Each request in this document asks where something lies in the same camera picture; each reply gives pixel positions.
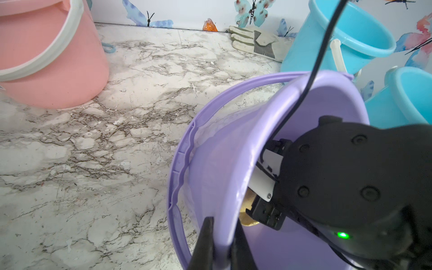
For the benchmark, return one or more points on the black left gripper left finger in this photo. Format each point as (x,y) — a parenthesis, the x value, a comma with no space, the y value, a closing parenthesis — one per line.
(202,257)

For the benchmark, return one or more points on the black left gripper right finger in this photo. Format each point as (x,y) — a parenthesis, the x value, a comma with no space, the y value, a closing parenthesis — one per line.
(241,256)

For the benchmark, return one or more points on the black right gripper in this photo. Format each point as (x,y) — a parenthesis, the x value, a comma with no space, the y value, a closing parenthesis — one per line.
(364,191)

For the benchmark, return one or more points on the pink plastic bucket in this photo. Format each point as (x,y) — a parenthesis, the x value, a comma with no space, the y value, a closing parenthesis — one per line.
(51,54)

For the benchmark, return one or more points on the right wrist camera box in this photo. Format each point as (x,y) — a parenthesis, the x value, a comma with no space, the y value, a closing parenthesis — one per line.
(267,168)

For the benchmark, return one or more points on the teal bucket with sticker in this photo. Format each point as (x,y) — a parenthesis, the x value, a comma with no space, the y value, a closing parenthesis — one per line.
(356,39)

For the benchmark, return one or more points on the purple plastic bucket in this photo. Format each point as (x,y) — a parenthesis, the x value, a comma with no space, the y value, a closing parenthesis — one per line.
(215,159)

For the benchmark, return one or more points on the grey white folded cloth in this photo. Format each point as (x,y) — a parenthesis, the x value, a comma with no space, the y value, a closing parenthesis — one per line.
(259,42)

